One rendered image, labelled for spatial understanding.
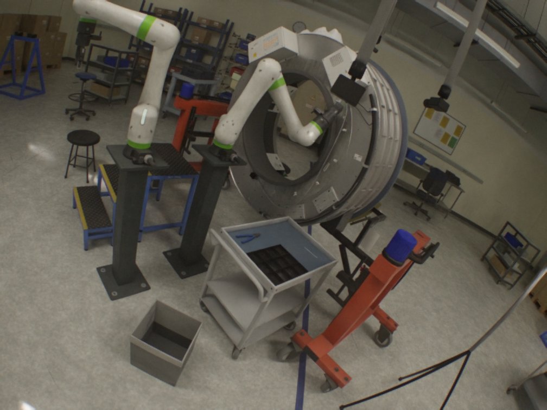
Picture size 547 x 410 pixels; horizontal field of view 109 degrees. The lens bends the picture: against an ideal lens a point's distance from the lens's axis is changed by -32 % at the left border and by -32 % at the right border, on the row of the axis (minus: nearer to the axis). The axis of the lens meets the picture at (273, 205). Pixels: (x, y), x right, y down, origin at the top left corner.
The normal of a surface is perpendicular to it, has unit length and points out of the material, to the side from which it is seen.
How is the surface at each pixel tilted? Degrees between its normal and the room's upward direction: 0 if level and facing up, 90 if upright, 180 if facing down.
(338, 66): 90
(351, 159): 90
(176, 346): 0
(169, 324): 90
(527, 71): 90
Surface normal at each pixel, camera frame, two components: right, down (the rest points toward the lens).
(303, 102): -0.13, 0.42
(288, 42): 0.73, -0.01
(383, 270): -0.68, 0.08
